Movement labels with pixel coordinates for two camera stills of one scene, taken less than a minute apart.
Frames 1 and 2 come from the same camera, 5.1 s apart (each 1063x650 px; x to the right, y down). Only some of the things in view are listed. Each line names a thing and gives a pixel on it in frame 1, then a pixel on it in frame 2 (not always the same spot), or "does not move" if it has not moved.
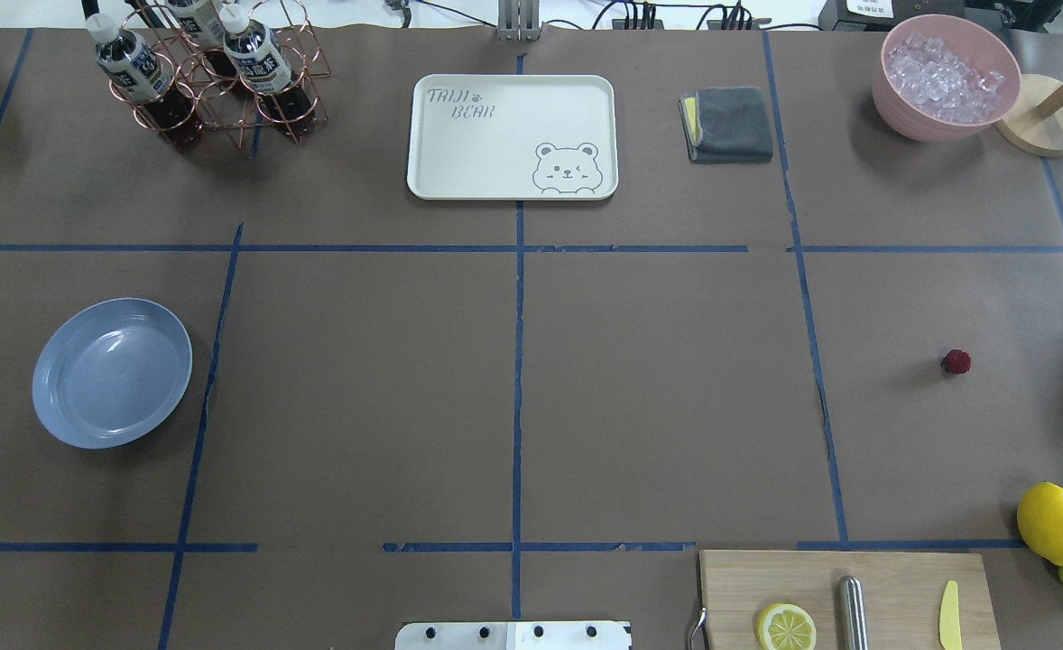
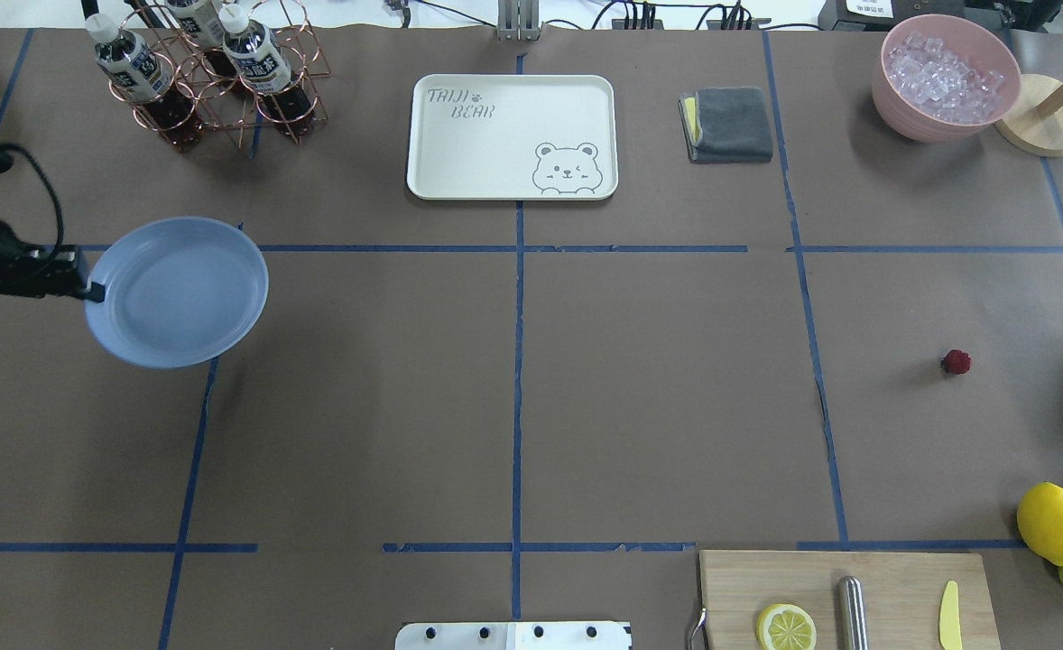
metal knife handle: [851, 617] does not move
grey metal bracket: [519, 21] does not move
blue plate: [110, 372] → [179, 292]
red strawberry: [956, 361] does not move
